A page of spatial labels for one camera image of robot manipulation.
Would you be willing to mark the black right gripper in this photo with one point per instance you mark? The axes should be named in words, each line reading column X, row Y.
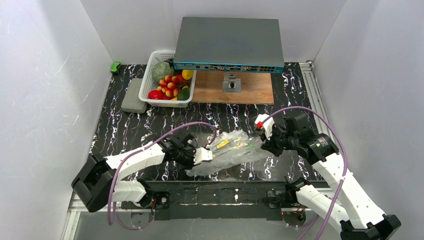
column 271, row 144

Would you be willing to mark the clear plastic bag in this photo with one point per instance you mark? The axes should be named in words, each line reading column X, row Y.
column 230, row 149

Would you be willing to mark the red fake apple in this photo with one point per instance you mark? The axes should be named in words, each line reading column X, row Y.
column 155, row 95

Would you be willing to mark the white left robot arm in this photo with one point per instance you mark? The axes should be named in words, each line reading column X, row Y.
column 101, row 181

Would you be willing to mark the grey metal bracket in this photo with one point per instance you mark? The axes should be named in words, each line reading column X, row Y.
column 231, row 84

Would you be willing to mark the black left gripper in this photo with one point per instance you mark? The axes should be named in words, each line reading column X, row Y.
column 191, row 159

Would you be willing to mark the red lychee bunch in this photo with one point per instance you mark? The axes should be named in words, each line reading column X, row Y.
column 171, row 85

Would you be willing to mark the grey rectangular case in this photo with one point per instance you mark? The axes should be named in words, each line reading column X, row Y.
column 131, row 102

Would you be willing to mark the green clip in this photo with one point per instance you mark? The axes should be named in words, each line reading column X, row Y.
column 115, row 67

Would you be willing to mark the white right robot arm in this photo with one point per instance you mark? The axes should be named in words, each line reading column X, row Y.
column 351, row 211

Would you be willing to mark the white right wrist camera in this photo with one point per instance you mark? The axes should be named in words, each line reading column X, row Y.
column 264, row 123

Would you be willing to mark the white plastic basket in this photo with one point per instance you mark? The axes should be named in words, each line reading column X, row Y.
column 148, row 84

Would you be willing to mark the yellow fake lemon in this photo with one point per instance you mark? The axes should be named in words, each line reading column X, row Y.
column 187, row 74

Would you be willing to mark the grey network switch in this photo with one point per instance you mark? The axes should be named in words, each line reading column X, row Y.
column 252, row 45

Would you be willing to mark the wooden board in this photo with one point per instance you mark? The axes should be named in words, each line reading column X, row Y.
column 255, row 88

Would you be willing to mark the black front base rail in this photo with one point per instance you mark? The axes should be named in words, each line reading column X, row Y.
column 177, row 200

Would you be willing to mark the green fake melon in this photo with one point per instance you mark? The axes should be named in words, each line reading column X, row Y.
column 160, row 70

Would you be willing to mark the green fake mango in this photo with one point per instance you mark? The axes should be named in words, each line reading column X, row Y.
column 183, row 94

